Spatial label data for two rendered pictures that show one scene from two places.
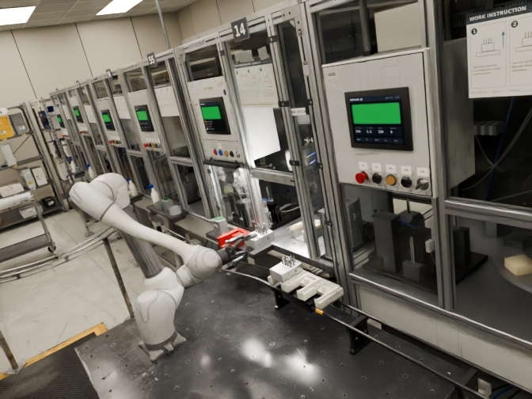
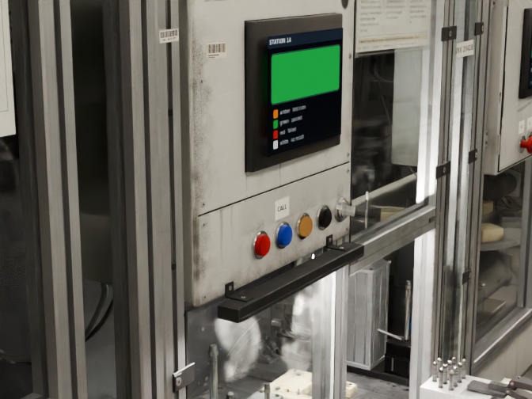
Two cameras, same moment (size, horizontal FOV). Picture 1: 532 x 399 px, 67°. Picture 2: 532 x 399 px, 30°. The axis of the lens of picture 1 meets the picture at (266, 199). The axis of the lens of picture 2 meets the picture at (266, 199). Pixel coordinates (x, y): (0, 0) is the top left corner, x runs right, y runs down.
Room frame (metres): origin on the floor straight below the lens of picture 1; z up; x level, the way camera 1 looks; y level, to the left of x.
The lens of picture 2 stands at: (2.87, 1.45, 1.81)
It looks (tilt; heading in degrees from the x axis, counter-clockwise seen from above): 14 degrees down; 246
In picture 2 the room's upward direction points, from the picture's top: straight up
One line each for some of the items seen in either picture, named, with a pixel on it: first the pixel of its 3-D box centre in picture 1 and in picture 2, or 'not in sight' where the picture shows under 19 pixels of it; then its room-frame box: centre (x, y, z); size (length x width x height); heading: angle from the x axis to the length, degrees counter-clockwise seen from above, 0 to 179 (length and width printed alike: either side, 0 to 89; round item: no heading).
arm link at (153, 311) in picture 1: (153, 313); not in sight; (1.67, 0.64, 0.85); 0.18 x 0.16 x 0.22; 171
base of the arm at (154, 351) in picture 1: (162, 340); not in sight; (1.65, 0.63, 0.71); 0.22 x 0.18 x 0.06; 34
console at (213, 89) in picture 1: (231, 116); (216, 104); (2.34, 0.10, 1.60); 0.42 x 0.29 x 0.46; 34
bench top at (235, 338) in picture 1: (237, 361); not in sight; (1.45, 0.27, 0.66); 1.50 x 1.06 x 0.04; 34
